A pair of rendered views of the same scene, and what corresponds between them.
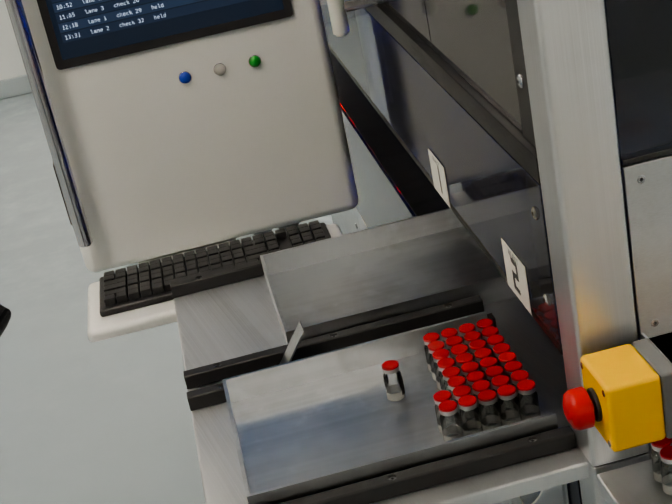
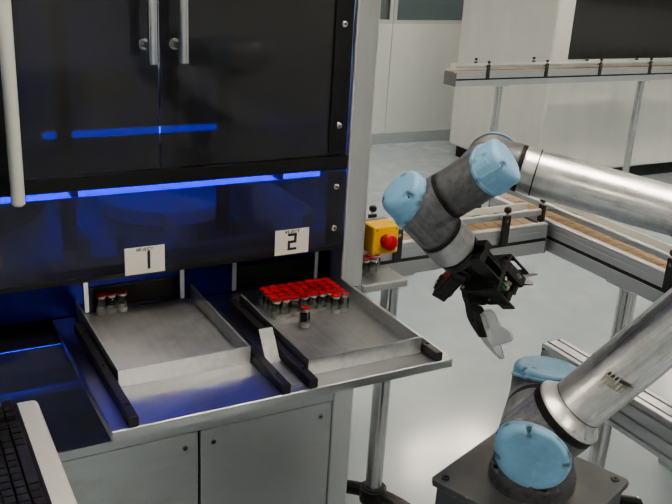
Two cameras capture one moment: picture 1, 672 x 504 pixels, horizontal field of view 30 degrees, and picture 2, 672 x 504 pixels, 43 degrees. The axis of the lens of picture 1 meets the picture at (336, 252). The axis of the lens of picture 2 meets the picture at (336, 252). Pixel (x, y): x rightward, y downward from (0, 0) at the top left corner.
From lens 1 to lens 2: 2.45 m
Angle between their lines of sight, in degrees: 102
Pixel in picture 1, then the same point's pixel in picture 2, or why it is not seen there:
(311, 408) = (315, 348)
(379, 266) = (130, 343)
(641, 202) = not seen: hidden behind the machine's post
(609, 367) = (383, 223)
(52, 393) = not seen: outside the picture
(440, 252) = (120, 325)
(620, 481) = (368, 282)
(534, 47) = (368, 101)
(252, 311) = (179, 385)
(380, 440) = (345, 327)
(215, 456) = (364, 371)
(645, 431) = not seen: hidden behind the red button
